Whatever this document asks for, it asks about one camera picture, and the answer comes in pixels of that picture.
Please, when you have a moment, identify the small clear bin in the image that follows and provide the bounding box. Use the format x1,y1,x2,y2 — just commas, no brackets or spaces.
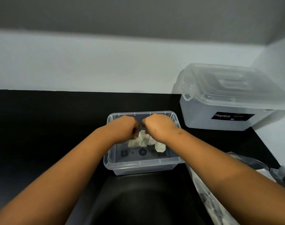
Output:
103,111,186,176

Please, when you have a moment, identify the large translucent storage container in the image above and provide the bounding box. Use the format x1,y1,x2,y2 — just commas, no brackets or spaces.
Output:
179,95,274,132

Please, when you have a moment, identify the translucent lid with handle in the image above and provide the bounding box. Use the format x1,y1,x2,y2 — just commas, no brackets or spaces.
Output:
172,63,285,110

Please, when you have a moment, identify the person's left forearm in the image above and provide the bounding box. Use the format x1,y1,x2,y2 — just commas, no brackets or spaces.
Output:
0,127,124,225

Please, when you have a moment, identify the person's left hand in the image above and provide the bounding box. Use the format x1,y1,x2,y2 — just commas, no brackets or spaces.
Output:
107,115,139,144

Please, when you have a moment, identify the person's right forearm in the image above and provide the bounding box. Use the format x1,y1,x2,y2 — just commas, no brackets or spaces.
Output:
166,128,285,225

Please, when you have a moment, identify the clear plastic bag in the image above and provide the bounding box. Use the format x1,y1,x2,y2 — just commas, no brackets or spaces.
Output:
186,152,285,225

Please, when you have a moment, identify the person's right hand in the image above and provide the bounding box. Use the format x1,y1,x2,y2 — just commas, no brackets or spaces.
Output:
141,114,180,142

